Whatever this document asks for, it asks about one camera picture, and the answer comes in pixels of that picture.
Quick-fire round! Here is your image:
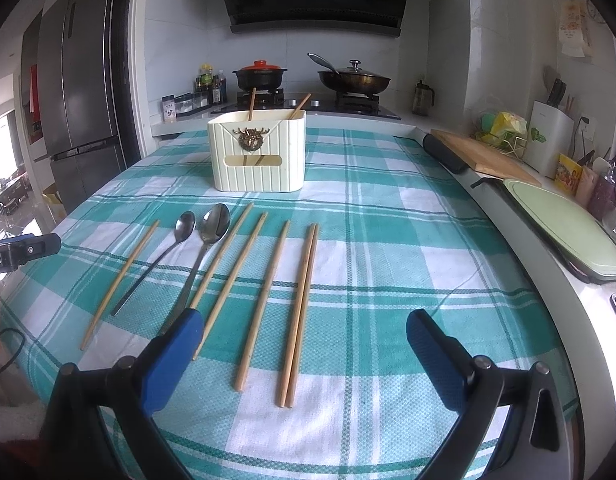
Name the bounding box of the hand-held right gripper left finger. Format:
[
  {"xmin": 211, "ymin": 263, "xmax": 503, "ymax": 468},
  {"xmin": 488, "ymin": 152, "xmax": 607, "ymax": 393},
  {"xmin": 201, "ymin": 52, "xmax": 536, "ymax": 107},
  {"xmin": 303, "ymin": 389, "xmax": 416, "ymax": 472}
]
[{"xmin": 40, "ymin": 308, "xmax": 205, "ymax": 480}]

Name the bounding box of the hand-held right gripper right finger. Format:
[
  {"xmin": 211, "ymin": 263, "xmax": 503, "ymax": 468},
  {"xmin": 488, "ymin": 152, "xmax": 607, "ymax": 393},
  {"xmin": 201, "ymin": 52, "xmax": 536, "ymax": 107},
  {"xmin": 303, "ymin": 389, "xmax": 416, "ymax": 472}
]
[{"xmin": 406, "ymin": 308, "xmax": 564, "ymax": 480}]

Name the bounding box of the small spoon dark handle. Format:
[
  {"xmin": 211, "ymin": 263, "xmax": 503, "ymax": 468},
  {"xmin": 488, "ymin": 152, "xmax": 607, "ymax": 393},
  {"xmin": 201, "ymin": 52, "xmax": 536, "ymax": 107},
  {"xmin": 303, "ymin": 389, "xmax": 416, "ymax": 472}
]
[{"xmin": 110, "ymin": 211, "xmax": 196, "ymax": 317}]

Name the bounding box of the large steel spoon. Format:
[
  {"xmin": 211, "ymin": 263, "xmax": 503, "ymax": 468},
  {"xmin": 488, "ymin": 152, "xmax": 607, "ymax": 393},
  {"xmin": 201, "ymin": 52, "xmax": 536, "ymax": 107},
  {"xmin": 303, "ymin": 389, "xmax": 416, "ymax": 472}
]
[{"xmin": 158, "ymin": 203, "xmax": 232, "ymax": 337}]

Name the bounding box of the cream ribbed utensil holder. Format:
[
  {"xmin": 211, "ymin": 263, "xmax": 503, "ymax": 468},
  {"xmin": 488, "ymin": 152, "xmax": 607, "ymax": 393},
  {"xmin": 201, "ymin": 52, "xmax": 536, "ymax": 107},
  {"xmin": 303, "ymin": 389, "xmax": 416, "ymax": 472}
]
[{"xmin": 207, "ymin": 108, "xmax": 307, "ymax": 192}]

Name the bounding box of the dark wooden furniture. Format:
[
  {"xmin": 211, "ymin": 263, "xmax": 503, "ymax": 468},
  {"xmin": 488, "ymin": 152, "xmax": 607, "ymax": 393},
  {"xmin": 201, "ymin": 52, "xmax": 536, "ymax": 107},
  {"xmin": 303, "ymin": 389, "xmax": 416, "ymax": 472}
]
[{"xmin": 0, "ymin": 170, "xmax": 31, "ymax": 216}]

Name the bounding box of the green plaid tablecloth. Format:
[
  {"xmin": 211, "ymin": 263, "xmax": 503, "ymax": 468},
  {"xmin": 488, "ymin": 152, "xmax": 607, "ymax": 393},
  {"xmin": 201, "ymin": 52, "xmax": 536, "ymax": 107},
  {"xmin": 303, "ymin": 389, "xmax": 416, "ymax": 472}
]
[{"xmin": 0, "ymin": 127, "xmax": 581, "ymax": 480}]

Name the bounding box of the black tray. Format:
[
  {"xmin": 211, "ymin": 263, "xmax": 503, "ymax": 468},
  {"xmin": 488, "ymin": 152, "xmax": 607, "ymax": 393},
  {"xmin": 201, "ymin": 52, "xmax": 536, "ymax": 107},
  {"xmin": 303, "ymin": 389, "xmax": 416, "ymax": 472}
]
[{"xmin": 470, "ymin": 175, "xmax": 616, "ymax": 286}]

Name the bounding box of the grey refrigerator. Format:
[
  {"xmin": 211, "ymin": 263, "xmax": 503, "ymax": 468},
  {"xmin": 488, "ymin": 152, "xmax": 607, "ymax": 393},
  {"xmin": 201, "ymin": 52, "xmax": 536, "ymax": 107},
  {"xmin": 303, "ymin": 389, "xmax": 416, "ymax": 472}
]
[{"xmin": 35, "ymin": 0, "xmax": 141, "ymax": 216}]

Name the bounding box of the light green cutting board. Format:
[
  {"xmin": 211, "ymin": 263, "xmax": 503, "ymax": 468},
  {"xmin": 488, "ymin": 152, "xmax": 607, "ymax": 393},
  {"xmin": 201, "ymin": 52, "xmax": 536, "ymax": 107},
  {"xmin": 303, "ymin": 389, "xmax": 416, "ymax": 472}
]
[{"xmin": 503, "ymin": 179, "xmax": 616, "ymax": 278}]

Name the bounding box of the black padded roll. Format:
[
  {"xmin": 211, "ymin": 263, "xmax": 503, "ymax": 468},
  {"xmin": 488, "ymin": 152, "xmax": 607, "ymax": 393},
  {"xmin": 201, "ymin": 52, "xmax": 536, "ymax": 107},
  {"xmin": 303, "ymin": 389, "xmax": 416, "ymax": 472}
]
[{"xmin": 422, "ymin": 133, "xmax": 470, "ymax": 175}]

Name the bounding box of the wooden tray with items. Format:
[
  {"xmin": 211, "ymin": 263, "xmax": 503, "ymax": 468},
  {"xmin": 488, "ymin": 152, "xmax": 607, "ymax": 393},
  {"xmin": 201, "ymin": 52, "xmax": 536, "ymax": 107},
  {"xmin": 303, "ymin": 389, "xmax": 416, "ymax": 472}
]
[{"xmin": 430, "ymin": 128, "xmax": 543, "ymax": 188}]

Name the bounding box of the yellow snack packet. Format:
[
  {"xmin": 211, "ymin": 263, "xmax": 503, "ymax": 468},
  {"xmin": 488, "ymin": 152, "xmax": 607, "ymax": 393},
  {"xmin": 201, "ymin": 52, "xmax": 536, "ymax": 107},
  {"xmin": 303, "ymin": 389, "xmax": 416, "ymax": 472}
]
[{"xmin": 555, "ymin": 154, "xmax": 585, "ymax": 196}]

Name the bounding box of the yellow green cloth bundle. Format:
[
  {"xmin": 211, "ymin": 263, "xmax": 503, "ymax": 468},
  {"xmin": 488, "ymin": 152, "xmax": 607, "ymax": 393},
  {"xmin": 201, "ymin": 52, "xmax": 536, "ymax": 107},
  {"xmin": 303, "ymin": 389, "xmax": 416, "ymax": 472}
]
[{"xmin": 475, "ymin": 111, "xmax": 529, "ymax": 148}]

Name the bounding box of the white knife block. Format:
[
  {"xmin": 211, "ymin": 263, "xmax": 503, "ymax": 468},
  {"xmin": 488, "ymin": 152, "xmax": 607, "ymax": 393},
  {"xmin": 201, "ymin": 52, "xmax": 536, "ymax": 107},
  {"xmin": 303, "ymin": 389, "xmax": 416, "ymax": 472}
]
[{"xmin": 529, "ymin": 100, "xmax": 575, "ymax": 178}]

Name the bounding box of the tall sauce bottle green label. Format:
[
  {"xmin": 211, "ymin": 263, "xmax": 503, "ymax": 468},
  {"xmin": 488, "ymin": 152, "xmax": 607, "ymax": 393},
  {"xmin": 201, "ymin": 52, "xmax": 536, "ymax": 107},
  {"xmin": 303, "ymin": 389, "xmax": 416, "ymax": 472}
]
[{"xmin": 196, "ymin": 64, "xmax": 215, "ymax": 104}]

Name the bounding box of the glass kettle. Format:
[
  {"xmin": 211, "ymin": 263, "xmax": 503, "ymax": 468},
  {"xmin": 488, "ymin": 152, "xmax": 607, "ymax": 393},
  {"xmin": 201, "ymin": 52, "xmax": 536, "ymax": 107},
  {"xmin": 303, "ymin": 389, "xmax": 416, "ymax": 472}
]
[{"xmin": 412, "ymin": 80, "xmax": 435, "ymax": 117}]

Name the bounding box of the black gas stove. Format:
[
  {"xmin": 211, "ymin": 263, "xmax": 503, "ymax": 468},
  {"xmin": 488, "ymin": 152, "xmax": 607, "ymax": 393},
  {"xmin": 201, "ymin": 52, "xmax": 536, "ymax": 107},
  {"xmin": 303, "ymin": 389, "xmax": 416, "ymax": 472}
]
[{"xmin": 209, "ymin": 87, "xmax": 403, "ymax": 121}]

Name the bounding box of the black wok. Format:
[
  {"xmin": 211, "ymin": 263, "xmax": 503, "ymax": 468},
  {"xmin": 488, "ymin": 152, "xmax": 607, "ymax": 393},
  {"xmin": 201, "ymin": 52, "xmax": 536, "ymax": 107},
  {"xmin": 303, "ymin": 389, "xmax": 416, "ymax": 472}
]
[{"xmin": 307, "ymin": 52, "xmax": 392, "ymax": 97}]

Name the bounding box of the glass pan lid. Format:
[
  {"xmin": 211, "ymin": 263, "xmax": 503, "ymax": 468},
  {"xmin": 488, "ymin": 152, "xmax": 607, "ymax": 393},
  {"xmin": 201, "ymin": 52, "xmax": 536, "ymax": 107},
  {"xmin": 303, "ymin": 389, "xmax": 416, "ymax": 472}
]
[{"xmin": 322, "ymin": 59, "xmax": 389, "ymax": 80}]

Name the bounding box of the hanging printed packet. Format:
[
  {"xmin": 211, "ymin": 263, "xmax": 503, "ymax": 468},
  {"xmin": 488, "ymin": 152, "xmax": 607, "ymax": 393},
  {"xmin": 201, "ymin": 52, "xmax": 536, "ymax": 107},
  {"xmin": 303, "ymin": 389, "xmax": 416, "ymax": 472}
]
[{"xmin": 557, "ymin": 0, "xmax": 596, "ymax": 58}]

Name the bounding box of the black range hood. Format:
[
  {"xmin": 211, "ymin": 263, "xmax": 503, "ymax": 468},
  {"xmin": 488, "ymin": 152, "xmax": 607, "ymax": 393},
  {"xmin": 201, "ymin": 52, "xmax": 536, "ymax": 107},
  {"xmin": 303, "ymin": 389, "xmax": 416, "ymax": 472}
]
[{"xmin": 209, "ymin": 0, "xmax": 419, "ymax": 38}]

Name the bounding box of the black cable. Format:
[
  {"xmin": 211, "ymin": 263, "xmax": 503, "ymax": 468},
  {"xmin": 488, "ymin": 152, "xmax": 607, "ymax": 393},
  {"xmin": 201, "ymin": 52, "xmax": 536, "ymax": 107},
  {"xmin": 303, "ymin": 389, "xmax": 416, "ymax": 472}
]
[{"xmin": 0, "ymin": 327, "xmax": 27, "ymax": 376}]

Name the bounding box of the red wall hanging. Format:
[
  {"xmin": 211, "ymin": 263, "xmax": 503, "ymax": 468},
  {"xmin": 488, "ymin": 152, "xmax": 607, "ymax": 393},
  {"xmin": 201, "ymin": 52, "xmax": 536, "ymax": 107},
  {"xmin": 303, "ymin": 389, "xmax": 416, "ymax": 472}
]
[{"xmin": 28, "ymin": 65, "xmax": 43, "ymax": 146}]

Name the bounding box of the gold wire rack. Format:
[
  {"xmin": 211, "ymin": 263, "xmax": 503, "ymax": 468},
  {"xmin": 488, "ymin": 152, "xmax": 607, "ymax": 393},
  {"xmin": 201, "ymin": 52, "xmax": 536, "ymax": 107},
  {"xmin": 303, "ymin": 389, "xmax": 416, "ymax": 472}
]
[{"xmin": 488, "ymin": 135, "xmax": 530, "ymax": 161}]

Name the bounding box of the black handled knife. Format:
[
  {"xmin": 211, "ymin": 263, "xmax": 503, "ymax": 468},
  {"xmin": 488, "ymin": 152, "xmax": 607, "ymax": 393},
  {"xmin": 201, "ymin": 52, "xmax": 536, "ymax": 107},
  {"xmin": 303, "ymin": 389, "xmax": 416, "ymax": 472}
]
[{"xmin": 544, "ymin": 65, "xmax": 568, "ymax": 107}]

